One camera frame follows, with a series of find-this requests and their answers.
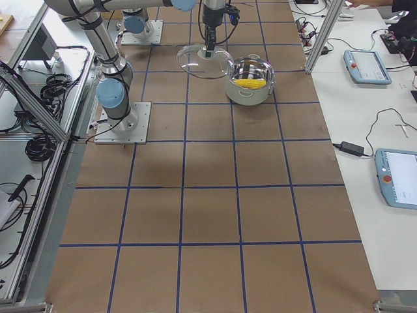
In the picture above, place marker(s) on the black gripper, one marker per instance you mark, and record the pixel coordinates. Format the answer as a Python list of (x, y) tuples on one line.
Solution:
[(211, 19)]

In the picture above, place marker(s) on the glass pot lid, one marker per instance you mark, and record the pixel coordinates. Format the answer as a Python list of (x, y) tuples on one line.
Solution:
[(200, 63)]

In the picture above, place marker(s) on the yellow corn cob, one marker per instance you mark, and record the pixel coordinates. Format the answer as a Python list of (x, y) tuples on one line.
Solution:
[(250, 83)]

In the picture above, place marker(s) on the person forearm dark sleeve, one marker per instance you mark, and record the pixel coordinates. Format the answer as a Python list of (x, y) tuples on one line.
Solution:
[(405, 28)]

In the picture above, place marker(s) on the white steel cooking pot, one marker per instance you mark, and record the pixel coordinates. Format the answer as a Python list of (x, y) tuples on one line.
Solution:
[(251, 66)]

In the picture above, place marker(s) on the far teach pendant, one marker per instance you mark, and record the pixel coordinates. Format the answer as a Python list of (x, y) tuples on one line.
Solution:
[(366, 67)]

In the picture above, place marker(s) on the teach pendant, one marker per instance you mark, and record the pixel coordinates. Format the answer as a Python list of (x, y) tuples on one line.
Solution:
[(396, 174), (366, 67)]

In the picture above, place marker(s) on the grey control box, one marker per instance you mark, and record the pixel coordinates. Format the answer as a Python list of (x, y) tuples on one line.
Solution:
[(42, 47)]

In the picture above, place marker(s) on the black power brick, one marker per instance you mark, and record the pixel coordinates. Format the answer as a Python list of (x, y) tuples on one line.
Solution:
[(351, 149)]

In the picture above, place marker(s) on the white t-shaped tool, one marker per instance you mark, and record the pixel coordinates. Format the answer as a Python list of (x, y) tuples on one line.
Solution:
[(403, 128)]

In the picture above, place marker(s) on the near teach pendant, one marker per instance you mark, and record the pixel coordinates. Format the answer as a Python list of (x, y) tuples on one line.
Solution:
[(396, 174)]

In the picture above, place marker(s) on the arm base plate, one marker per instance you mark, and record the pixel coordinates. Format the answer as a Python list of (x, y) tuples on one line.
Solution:
[(132, 129), (129, 40)]

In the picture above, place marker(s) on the aluminium frame post right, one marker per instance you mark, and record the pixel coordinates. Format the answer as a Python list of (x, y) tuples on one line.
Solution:
[(326, 28)]

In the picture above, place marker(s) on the aluminium frame rail left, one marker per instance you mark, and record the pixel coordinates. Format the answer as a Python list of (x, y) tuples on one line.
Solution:
[(15, 84)]

